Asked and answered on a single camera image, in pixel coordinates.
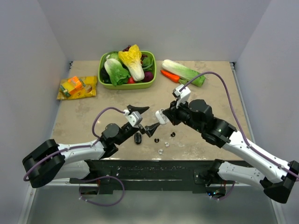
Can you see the dark green leafy vegetable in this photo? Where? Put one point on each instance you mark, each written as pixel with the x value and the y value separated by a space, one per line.
pixel 147 62

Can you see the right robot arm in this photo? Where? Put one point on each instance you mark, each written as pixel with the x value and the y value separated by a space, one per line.
pixel 274 176

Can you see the orange juice box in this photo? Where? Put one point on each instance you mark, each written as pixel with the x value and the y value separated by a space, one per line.
pixel 71 86

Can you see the yellow napa cabbage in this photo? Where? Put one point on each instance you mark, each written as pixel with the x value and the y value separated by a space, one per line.
pixel 132 60

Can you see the white earbud charging case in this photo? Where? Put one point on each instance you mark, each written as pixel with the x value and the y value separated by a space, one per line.
pixel 162 119

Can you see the green lettuce in basket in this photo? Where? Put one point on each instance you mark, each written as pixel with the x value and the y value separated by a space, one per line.
pixel 118 75

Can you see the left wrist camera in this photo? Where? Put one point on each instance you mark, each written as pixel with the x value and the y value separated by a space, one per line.
pixel 134 118

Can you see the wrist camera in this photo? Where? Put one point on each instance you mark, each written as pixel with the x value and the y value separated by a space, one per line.
pixel 134 118
pixel 181 94

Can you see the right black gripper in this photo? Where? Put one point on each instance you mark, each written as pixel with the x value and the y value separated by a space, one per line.
pixel 172 112

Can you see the black earbud charging case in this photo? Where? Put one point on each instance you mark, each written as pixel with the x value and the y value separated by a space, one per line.
pixel 138 138

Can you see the dark red grapes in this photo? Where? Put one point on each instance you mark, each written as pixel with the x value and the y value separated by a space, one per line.
pixel 127 48

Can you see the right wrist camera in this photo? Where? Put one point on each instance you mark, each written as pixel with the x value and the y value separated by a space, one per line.
pixel 181 94

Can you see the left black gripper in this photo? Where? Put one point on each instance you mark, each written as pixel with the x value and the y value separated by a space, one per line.
pixel 150 129

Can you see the yellow snack bag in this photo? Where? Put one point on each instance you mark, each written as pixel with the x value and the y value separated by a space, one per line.
pixel 88 91

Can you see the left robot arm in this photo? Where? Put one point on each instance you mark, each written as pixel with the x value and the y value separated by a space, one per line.
pixel 50 160

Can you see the round green cabbage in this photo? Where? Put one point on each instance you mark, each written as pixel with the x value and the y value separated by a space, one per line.
pixel 113 55

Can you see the purple onion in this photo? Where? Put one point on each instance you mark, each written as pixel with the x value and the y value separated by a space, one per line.
pixel 148 76

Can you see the napa cabbage on table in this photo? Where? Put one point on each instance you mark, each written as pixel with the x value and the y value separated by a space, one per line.
pixel 179 69

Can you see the orange toy carrot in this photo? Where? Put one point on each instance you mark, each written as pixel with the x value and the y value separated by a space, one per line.
pixel 173 77

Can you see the green plastic basket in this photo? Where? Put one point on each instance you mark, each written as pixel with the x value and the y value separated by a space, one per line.
pixel 140 85

